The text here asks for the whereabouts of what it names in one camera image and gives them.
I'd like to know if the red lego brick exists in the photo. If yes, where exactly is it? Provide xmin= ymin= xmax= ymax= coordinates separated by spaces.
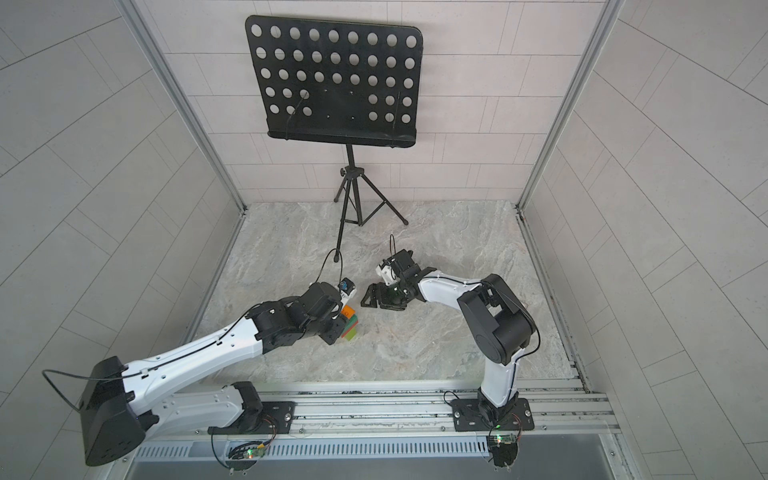
xmin=342 ymin=321 xmax=358 ymax=337

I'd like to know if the dark green lego brick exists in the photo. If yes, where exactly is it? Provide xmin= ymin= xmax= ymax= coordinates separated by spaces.
xmin=345 ymin=315 xmax=358 ymax=330

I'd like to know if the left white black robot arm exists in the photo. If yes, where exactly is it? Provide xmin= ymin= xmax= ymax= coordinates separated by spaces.
xmin=77 ymin=278 xmax=356 ymax=466

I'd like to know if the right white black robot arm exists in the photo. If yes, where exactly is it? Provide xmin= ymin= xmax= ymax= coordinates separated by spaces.
xmin=361 ymin=250 xmax=538 ymax=408

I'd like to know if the left green circuit board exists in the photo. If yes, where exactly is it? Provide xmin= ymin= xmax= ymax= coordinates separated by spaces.
xmin=226 ymin=441 xmax=269 ymax=471

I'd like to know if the green circuit board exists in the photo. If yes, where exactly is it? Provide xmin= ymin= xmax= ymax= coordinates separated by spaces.
xmin=226 ymin=441 xmax=269 ymax=471
xmin=486 ymin=434 xmax=519 ymax=469

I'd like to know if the right green circuit board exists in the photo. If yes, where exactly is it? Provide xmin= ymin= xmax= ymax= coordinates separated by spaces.
xmin=486 ymin=434 xmax=519 ymax=469

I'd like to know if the black perforated music stand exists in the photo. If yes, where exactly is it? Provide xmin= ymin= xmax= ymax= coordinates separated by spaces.
xmin=244 ymin=15 xmax=424 ymax=226

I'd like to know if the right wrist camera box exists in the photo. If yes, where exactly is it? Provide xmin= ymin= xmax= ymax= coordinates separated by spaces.
xmin=376 ymin=264 xmax=399 ymax=286

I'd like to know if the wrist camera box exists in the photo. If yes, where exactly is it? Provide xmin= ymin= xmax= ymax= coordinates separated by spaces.
xmin=376 ymin=264 xmax=399 ymax=286
xmin=338 ymin=277 xmax=356 ymax=302

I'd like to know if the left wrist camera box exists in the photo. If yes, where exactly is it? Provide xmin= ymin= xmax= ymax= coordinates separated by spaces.
xmin=338 ymin=277 xmax=356 ymax=302

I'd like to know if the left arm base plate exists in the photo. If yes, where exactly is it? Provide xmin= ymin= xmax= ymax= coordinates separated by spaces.
xmin=207 ymin=401 xmax=297 ymax=435

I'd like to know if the aluminium mounting rail frame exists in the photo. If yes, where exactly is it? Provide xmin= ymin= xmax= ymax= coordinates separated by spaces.
xmin=107 ymin=380 xmax=637 ymax=480

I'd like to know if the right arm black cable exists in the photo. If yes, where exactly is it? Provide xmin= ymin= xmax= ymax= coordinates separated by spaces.
xmin=509 ymin=299 xmax=542 ymax=373

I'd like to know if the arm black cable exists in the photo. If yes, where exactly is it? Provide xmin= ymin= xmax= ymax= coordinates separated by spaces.
xmin=509 ymin=299 xmax=542 ymax=373
xmin=41 ymin=368 xmax=145 ymax=415

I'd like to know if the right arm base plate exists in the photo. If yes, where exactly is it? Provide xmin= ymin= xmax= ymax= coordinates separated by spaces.
xmin=448 ymin=398 xmax=535 ymax=432

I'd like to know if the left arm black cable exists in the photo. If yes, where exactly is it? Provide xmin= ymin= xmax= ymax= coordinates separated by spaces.
xmin=41 ymin=368 xmax=145 ymax=415

